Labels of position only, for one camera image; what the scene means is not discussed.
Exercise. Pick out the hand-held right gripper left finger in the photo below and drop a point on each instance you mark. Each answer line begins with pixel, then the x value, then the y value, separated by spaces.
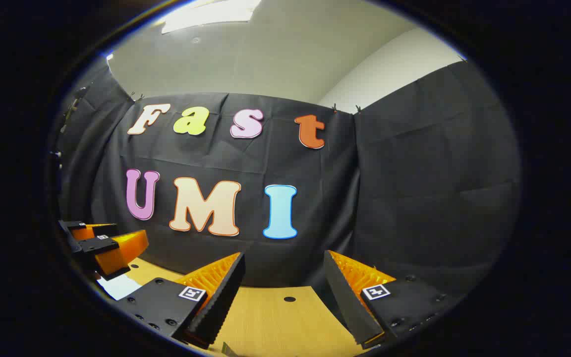
pixel 221 302

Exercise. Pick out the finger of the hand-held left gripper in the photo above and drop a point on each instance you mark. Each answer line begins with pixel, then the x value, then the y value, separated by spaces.
pixel 117 250
pixel 87 230

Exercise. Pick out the white suitcase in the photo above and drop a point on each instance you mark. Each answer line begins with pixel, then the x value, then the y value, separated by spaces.
pixel 117 287

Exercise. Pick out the black backdrop cloth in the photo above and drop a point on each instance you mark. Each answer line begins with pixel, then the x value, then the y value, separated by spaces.
pixel 414 198

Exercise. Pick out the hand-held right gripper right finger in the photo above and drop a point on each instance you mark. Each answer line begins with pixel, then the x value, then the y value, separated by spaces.
pixel 347 302

